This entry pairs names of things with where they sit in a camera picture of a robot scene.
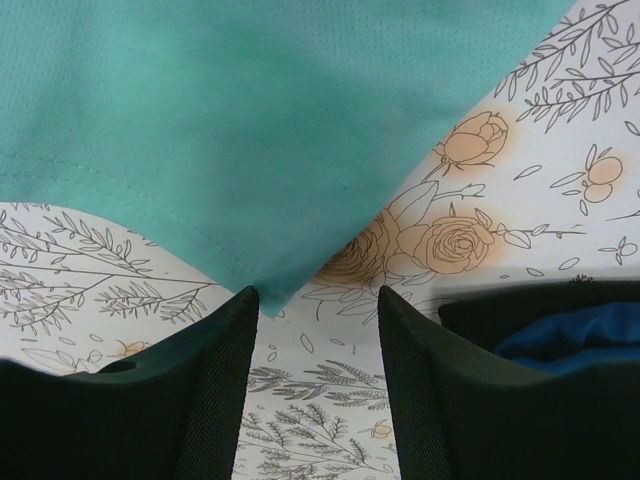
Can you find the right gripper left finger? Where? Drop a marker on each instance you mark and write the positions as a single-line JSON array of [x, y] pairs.
[[171, 411]]

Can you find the floral table mat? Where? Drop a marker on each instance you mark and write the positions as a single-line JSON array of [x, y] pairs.
[[538, 183]]

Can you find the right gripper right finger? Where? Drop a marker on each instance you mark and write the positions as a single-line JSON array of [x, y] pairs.
[[460, 411]]

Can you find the turquoise t shirt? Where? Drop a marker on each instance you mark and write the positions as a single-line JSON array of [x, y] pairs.
[[251, 139]]

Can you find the folded navy blue shirt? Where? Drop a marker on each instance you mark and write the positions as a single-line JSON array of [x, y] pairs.
[[556, 327]]

